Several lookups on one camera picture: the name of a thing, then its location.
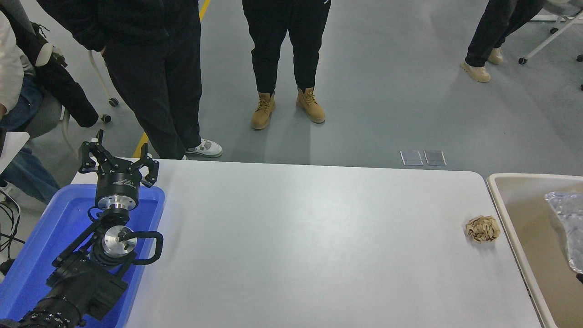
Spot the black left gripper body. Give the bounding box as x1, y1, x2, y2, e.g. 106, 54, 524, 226
95, 165, 143, 202

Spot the silver foil tray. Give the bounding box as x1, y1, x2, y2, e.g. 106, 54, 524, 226
545, 191, 583, 274

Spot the grey wheeled chair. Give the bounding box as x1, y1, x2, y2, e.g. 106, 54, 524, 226
88, 49, 120, 108

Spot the grey chair under seated person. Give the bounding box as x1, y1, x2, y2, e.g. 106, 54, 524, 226
20, 91, 112, 160

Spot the black jacket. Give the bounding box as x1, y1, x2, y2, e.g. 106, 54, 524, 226
0, 0, 99, 128

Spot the blue plastic tray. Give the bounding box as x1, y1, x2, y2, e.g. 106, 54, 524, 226
0, 184, 165, 328

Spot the white side table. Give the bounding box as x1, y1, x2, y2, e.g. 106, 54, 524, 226
0, 131, 30, 174

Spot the person in white sneakers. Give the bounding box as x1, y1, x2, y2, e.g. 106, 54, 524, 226
36, 0, 223, 160

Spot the seated person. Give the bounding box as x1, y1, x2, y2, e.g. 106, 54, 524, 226
0, 11, 62, 205

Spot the person in tan boots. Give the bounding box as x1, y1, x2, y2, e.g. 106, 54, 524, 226
242, 0, 332, 131

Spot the crumpled tan paper ball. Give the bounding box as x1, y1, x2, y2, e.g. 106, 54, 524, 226
465, 215, 501, 244

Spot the person in beige shoes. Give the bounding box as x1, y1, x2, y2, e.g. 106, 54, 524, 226
460, 0, 545, 83

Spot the large pale bin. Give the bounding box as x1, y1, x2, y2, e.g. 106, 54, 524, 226
486, 173, 583, 328

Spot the black cable bundle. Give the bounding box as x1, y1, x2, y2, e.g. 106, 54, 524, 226
0, 187, 21, 256

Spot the white wheeled chair frame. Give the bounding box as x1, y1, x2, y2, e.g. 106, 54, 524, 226
518, 0, 583, 65

